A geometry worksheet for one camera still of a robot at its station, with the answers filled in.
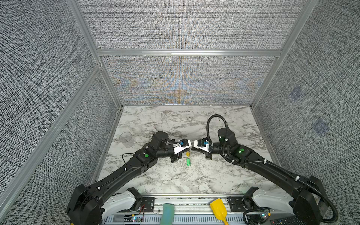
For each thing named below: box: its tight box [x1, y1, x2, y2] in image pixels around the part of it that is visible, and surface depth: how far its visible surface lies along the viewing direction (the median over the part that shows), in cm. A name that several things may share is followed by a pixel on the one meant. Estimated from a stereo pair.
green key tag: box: [186, 157, 191, 167], surface depth 90 cm
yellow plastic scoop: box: [210, 198, 229, 225], surface depth 73 cm
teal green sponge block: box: [160, 202, 175, 225], surface depth 72 cm
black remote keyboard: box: [270, 215, 308, 225], surface depth 69 cm
